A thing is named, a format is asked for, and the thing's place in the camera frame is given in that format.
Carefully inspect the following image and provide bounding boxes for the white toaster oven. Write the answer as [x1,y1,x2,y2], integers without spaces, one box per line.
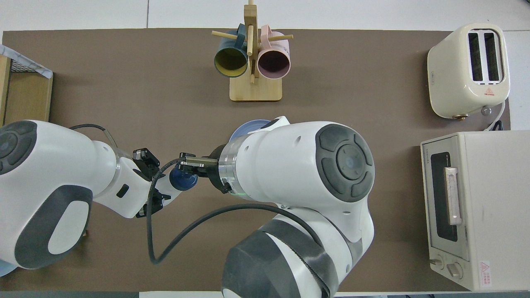
[420,130,530,291]

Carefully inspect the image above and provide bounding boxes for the cream toaster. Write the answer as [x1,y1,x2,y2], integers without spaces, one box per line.
[427,23,511,120]

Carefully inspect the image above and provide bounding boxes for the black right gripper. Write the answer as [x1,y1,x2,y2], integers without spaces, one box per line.
[132,145,233,218]

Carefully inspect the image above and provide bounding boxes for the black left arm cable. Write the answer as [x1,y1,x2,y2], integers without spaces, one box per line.
[68,123,119,149]

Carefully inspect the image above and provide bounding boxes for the wooden mug tree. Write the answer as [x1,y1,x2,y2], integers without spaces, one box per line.
[212,0,294,102]

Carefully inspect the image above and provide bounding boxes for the light blue plate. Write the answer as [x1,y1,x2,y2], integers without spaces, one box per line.
[0,260,19,277]

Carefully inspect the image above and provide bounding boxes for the dark teal mug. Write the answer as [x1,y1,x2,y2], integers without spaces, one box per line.
[214,24,249,78]

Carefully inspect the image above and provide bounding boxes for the white toaster power cord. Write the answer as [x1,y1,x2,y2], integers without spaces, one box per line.
[484,101,507,132]

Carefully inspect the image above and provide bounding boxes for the brown table mat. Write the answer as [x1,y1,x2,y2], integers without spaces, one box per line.
[0,28,511,292]

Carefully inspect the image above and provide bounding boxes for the wooden shelf with wire basket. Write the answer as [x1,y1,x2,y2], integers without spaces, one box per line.
[0,54,53,127]

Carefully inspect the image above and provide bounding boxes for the squeeze bottle with navy cap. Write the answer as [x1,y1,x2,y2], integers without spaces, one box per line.
[157,163,199,204]

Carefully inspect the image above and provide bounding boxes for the pink mug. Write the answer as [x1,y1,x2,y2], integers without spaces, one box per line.
[257,25,292,80]

